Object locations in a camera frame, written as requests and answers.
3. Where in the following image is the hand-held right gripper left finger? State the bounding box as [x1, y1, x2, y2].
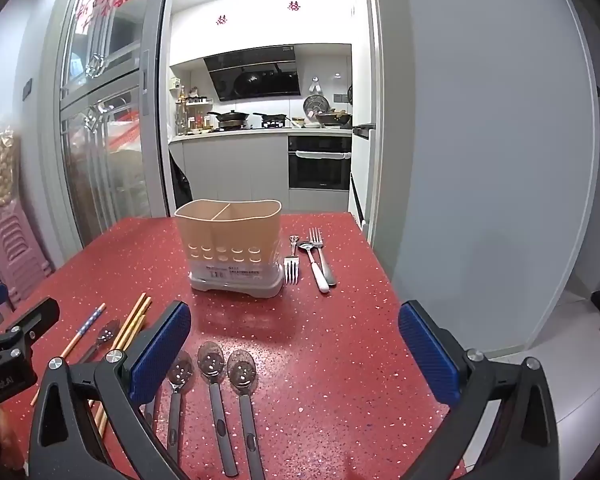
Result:
[28, 301, 192, 480]

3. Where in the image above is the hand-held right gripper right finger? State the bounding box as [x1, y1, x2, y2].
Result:
[398, 300, 563, 480]

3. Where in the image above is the dark handled steel spoon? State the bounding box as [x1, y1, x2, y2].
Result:
[166, 350, 195, 448]
[82, 320, 121, 365]
[197, 341, 239, 463]
[227, 349, 267, 480]

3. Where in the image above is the light wooden chopstick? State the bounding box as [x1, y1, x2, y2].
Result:
[89, 293, 146, 408]

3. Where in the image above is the blue patterned chopstick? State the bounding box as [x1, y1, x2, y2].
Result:
[30, 304, 106, 406]

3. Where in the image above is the beige cutlery holder grey base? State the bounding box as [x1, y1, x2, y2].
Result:
[174, 200, 284, 300]

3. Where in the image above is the clear bag of round nuts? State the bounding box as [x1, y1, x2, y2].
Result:
[0, 127, 21, 211]

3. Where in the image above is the long steel fork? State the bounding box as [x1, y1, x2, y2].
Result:
[309, 227, 337, 287]

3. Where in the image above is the white stick behind holder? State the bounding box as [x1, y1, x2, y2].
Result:
[298, 241, 330, 293]

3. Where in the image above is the small steel fork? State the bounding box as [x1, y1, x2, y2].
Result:
[284, 236, 300, 285]

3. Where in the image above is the black bag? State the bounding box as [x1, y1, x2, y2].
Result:
[169, 152, 193, 216]

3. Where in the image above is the grey kitchen cabinet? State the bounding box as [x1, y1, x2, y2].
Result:
[169, 135, 289, 213]

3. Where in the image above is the glass sliding door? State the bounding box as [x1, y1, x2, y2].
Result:
[55, 0, 173, 248]

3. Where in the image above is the black built-in oven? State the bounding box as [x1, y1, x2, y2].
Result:
[288, 135, 352, 191]

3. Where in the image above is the spice rack with bottles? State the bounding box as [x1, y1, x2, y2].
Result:
[175, 85, 216, 133]

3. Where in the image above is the black wok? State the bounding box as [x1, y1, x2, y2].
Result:
[207, 110, 251, 130]

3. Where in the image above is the dark wok with food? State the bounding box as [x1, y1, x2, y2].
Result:
[315, 112, 353, 128]

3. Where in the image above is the black frying pan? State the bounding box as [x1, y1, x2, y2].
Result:
[252, 112, 288, 128]

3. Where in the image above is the black range hood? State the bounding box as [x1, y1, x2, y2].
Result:
[203, 45, 301, 102]

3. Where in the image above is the red door decal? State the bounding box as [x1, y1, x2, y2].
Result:
[75, 0, 141, 31]

